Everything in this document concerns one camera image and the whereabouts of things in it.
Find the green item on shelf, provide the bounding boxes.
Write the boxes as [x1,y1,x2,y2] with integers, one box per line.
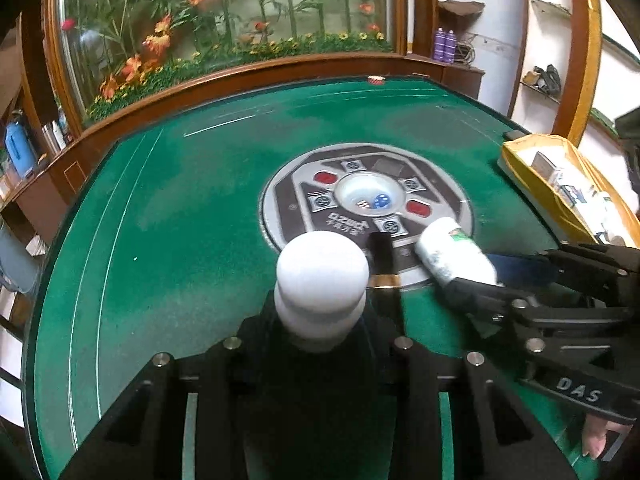
[590,107,618,133]

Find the black gold-band lipstick tube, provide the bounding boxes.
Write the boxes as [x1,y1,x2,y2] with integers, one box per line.
[367,232,401,291]

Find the brown wooden corner shelf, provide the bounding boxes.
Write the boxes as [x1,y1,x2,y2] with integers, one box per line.
[439,0,486,16]

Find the white shelf unit gold trim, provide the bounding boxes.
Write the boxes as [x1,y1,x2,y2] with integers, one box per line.
[507,0,640,146]

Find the white wide-cap pill bottle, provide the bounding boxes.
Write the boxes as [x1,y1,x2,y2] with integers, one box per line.
[273,232,371,353]

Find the yellow taped cardboard tray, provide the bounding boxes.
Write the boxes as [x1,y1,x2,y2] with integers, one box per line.
[497,132,640,248]

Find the black items on shelf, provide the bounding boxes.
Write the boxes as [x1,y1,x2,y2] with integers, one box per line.
[522,65,562,95]

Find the blue grey chair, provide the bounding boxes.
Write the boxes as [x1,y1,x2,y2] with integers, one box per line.
[0,220,51,293]

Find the flower mural panel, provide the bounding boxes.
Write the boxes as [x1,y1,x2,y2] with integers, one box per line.
[50,0,406,128]

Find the tangled cables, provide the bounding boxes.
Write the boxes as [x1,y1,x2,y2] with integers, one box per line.
[454,35,476,67]

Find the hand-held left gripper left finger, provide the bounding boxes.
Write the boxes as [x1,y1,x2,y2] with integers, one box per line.
[60,302,301,480]

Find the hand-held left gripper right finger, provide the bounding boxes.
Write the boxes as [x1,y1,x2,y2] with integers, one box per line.
[355,295,576,480]

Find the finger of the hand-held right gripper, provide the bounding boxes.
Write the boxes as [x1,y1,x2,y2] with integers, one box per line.
[440,279,640,426]
[487,242,640,306]

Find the person's right hand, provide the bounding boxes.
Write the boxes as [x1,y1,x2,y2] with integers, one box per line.
[582,412,633,461]

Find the grey round table control panel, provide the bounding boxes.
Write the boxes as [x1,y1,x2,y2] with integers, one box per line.
[259,144,475,288]

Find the white bottle green leaf print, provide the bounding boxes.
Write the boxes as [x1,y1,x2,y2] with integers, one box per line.
[415,216,498,288]

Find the blue thermos flask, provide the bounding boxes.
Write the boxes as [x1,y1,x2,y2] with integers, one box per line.
[5,110,38,178]

